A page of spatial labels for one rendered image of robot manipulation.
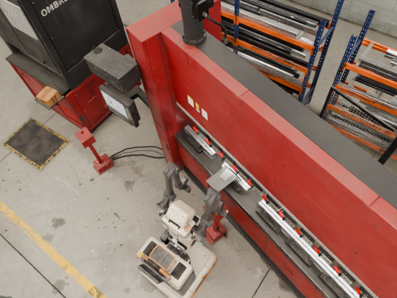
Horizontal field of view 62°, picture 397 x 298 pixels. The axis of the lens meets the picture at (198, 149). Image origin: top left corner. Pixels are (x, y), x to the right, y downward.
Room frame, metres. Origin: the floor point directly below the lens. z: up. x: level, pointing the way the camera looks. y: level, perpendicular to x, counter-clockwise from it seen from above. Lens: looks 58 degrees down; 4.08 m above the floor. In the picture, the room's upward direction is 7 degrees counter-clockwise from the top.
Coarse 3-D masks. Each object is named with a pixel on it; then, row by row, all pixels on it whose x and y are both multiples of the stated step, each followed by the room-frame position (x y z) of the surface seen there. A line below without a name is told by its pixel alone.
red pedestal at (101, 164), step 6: (78, 132) 2.53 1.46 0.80; (84, 132) 2.52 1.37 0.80; (78, 138) 2.44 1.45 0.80; (84, 138) 2.43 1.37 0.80; (90, 138) 2.43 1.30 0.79; (84, 144) 2.38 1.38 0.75; (90, 144) 2.41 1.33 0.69; (96, 156) 2.47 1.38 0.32; (102, 156) 2.58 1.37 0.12; (96, 162) 2.50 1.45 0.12; (102, 162) 2.48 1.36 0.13; (108, 162) 2.47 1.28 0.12; (96, 168) 2.47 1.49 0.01; (102, 168) 2.40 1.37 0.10; (108, 168) 2.44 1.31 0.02
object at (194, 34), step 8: (184, 0) 2.10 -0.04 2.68; (192, 0) 2.09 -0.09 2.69; (200, 0) 2.08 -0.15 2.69; (208, 0) 2.12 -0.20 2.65; (184, 8) 2.12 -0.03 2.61; (192, 8) 2.09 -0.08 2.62; (200, 8) 2.04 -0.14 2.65; (208, 8) 2.08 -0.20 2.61; (184, 16) 2.13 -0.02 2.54; (192, 16) 2.09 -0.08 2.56; (200, 16) 2.04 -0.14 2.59; (208, 16) 2.02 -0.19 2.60; (184, 24) 2.14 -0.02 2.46; (192, 24) 2.10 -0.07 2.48; (200, 24) 2.13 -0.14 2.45; (184, 32) 2.15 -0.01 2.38; (192, 32) 2.10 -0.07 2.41; (200, 32) 2.12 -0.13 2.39; (224, 32) 2.06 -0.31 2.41; (184, 40) 2.12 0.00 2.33; (192, 40) 2.10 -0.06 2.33; (200, 40) 2.10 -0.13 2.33; (224, 40) 2.06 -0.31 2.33
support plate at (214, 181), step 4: (224, 168) 1.66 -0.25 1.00; (212, 176) 1.59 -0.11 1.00; (216, 176) 1.58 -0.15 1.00; (232, 176) 1.55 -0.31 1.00; (208, 180) 1.54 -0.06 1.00; (212, 180) 1.54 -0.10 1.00; (216, 180) 1.53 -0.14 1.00; (220, 180) 1.53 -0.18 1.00; (232, 180) 1.51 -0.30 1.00; (212, 184) 1.49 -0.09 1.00; (216, 184) 1.48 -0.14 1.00; (220, 184) 1.48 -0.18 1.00; (224, 184) 1.47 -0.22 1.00; (216, 188) 1.45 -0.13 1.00; (220, 188) 1.44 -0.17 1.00
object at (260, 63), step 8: (232, 48) 3.72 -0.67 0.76; (240, 48) 3.70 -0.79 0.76; (248, 48) 3.71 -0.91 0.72; (240, 56) 3.53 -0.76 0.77; (248, 56) 3.53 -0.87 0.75; (256, 56) 3.51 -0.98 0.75; (264, 56) 3.52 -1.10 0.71; (280, 56) 3.45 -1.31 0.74; (256, 64) 3.35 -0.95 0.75; (264, 64) 3.29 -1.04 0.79; (272, 64) 3.31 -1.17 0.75; (280, 64) 3.31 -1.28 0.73; (272, 72) 3.18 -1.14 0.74; (280, 72) 3.11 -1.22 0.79; (288, 72) 3.12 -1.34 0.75; (288, 80) 3.01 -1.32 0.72; (296, 80) 2.94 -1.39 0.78
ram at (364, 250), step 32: (192, 96) 2.04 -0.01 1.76; (224, 128) 1.66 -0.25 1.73; (256, 128) 1.36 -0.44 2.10; (256, 160) 1.32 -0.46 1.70; (288, 160) 1.09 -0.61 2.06; (288, 192) 1.02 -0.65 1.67; (320, 192) 0.84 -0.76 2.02; (320, 224) 0.74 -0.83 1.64; (352, 224) 0.62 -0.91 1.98; (352, 256) 0.50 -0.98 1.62; (384, 256) 0.41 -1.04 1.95; (384, 288) 0.27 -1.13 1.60
